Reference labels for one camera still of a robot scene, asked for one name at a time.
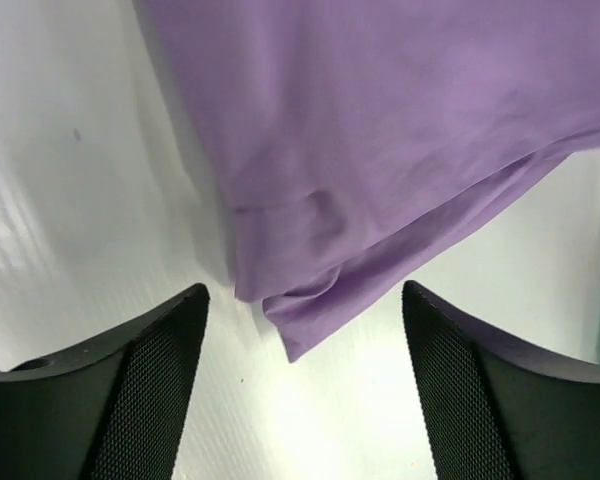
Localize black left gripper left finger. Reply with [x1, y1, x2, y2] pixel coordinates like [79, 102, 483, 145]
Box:
[0, 284, 210, 479]

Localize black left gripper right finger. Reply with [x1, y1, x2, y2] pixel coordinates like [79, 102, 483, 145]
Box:
[402, 281, 600, 480]

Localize purple trousers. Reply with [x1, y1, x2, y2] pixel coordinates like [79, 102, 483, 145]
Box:
[145, 1, 600, 361]

